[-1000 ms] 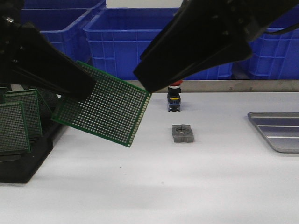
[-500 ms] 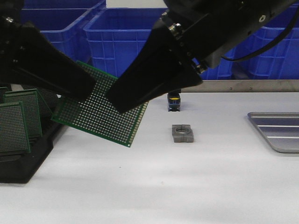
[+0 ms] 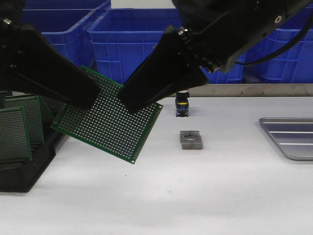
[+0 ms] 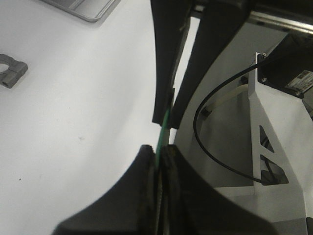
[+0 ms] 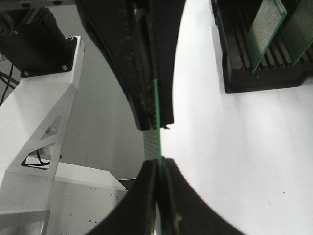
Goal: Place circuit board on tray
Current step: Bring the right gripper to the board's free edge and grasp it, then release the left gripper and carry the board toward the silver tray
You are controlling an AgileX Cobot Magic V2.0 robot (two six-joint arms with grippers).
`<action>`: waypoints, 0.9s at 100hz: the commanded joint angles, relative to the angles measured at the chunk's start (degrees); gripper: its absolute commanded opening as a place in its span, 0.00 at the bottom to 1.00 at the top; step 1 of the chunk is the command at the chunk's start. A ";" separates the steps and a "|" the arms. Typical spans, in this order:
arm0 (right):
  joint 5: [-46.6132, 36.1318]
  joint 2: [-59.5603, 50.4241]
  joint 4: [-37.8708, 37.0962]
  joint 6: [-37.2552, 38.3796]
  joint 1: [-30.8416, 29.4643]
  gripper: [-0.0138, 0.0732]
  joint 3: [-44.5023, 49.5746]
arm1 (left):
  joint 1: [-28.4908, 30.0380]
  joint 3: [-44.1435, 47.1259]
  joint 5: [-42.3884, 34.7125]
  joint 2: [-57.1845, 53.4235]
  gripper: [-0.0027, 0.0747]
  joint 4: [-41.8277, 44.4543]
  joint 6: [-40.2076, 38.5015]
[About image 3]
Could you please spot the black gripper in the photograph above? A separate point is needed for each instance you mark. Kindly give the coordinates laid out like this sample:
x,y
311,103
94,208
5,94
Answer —
x,y
222,30
29,64

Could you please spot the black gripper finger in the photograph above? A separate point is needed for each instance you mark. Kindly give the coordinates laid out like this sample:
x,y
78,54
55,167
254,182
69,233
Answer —
x,y
170,68

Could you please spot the left blue plastic crate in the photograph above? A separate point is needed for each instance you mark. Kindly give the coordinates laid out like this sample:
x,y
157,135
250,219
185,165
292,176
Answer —
x,y
66,30

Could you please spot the front green perforated board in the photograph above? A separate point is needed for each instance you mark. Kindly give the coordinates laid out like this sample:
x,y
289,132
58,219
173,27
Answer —
x,y
14,140

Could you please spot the grey metal clamp block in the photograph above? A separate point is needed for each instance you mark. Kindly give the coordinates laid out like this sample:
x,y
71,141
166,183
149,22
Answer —
x,y
191,140

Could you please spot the red emergency stop button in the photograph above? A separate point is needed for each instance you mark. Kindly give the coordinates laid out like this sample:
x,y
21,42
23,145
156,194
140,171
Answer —
x,y
182,103

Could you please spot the green perforated circuit board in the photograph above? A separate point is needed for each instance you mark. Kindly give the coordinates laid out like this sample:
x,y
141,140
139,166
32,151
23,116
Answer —
x,y
108,125

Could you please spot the silver metal tray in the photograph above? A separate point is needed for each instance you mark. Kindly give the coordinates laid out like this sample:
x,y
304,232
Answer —
x,y
293,136

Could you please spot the centre blue plastic crate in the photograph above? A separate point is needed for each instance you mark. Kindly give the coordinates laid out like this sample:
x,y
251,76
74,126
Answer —
x,y
123,38

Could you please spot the right blue plastic crate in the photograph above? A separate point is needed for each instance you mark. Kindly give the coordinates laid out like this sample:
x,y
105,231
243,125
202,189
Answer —
x,y
293,66

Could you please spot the far left blue crate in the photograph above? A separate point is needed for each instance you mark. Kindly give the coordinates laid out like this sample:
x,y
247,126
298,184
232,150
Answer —
x,y
67,4

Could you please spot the black circuit board rack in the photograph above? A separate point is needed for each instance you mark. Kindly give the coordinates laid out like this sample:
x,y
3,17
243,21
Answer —
x,y
22,176

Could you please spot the blue plastic crate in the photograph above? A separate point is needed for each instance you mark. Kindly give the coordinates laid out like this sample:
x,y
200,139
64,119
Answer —
x,y
66,30
293,66
123,38

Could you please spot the rear green perforated board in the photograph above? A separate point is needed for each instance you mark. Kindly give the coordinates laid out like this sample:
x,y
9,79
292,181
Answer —
x,y
49,108

